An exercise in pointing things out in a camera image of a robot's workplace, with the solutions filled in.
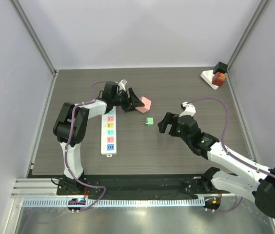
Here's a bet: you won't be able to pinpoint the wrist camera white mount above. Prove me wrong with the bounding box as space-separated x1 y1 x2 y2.
179 102 196 117
118 79 127 92

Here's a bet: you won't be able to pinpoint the red-brown cube plug adapter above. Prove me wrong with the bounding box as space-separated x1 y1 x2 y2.
212 72 226 87

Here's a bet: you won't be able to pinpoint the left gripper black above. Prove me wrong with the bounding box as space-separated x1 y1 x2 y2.
112 88 144 113

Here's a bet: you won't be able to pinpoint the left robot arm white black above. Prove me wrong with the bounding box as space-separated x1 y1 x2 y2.
53 79 145 195

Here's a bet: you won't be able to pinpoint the green cube plug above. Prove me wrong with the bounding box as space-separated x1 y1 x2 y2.
142 117 154 126

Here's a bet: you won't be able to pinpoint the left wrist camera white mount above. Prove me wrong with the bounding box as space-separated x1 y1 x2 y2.
118 79 127 92

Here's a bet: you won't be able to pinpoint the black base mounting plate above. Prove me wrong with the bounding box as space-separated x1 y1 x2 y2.
57 174 218 200

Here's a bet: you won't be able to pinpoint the right aluminium frame post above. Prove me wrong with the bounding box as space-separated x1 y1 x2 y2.
228 0 270 70

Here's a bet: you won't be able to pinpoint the left aluminium frame post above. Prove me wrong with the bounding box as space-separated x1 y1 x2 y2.
9 0 57 76

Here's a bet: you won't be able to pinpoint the pink cube plug adapter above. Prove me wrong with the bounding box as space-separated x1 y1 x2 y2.
136 96 152 113

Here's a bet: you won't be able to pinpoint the slotted cable duct strip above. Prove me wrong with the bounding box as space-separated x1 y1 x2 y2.
22 197 205 208

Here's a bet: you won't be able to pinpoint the purple cable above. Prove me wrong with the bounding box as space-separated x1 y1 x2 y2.
186 97 275 213
25 81 118 224

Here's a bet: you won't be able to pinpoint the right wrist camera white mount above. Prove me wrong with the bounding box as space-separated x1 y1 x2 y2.
179 102 196 117

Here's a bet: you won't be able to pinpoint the aluminium rail front frame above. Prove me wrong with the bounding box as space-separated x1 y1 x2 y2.
10 175 275 198

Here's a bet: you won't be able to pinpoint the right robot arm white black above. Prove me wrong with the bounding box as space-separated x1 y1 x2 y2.
157 112 275 219

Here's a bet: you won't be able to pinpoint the aluminium frame post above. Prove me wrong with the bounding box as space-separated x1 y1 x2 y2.
228 0 270 70
9 0 57 76

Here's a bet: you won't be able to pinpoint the white triangular socket base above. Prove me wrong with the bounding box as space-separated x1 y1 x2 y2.
200 70 218 90

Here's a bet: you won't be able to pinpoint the black cube plug adapter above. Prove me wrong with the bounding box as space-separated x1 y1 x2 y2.
213 61 228 75

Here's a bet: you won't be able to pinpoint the white power strip coloured sockets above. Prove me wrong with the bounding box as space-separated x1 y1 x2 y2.
100 107 117 157

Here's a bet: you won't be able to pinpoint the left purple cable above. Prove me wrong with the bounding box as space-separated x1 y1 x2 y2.
25 81 118 224

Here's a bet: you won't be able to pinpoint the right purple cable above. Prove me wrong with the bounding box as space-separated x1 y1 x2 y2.
186 97 275 213

